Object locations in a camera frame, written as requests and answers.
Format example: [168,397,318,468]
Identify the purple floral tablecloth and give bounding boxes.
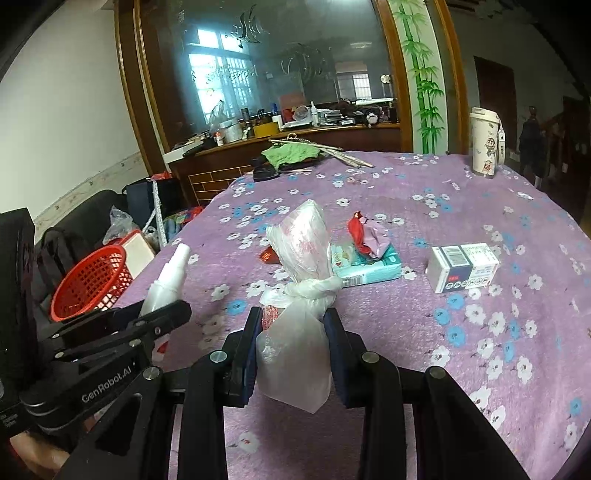
[115,150,591,480]

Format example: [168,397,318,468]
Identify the knotted clear plastic bag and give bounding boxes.
[256,199,345,414]

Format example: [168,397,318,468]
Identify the wooden counter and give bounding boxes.
[164,122,402,206]

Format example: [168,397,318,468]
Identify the white spray bottle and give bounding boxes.
[140,243,191,361]

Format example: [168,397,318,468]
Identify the white twisted pole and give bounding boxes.
[147,178,167,245]

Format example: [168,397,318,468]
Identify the green cloth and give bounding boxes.
[261,143,321,169]

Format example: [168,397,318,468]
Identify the colourful printed bag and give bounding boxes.
[164,207,206,241]

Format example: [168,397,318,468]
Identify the white printed tumbler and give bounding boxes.
[469,107,506,180]

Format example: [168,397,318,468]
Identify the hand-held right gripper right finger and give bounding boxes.
[323,308,532,480]

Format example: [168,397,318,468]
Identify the dark shopping bag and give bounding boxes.
[122,178,183,227]

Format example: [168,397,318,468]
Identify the teal tissue packet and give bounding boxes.
[330,242,402,288]

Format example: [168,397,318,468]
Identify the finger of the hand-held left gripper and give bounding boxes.
[46,300,192,352]
[54,338,156,376]

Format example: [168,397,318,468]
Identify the dark carved stair post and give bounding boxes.
[517,105,548,185]

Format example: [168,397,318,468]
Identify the black sofa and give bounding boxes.
[34,189,125,315]

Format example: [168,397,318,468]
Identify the white box with red rim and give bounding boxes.
[122,230,157,278]

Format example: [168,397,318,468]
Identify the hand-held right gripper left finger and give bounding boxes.
[55,305,265,480]

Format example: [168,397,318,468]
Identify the dark wooden door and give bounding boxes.
[473,55,515,153]

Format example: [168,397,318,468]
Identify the bundle of pale rods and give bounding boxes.
[269,134,375,168]

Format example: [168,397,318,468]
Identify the clear crumpled plastic bag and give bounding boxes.
[102,206,141,245]

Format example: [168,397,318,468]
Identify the person's left hand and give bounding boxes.
[9,433,71,474]

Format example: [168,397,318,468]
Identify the white box with barcode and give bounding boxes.
[425,243,502,294]

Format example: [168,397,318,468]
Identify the bamboo painted pillar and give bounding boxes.
[388,0,455,155]

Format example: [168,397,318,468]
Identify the red plastic basket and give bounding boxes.
[50,244,134,322]

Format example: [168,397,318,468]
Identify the red and pink wrapper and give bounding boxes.
[347,210,393,257]

